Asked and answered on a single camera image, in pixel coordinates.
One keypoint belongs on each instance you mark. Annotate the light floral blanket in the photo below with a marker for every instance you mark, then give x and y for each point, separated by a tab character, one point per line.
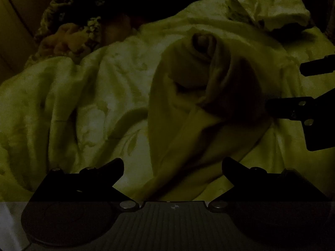
99	89

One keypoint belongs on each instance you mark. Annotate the orange cloth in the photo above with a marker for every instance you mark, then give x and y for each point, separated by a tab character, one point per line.
64	40

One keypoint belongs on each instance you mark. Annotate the pinkish cloth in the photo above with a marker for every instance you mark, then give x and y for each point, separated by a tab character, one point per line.
117	27

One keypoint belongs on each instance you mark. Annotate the pale small garment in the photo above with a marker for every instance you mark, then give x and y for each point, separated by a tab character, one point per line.
178	125

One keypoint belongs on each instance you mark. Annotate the dark patterned blanket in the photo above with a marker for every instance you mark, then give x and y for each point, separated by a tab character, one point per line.
57	7

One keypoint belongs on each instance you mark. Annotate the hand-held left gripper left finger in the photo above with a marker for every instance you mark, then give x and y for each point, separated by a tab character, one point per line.
115	167

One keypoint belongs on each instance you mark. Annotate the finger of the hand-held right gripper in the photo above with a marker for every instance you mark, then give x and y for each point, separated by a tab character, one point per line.
314	66
280	108

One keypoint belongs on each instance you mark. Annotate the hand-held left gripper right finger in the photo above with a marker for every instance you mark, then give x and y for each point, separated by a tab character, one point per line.
230	167

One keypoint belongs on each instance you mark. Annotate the white crumpled cloth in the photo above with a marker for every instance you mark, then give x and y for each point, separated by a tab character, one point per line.
269	2

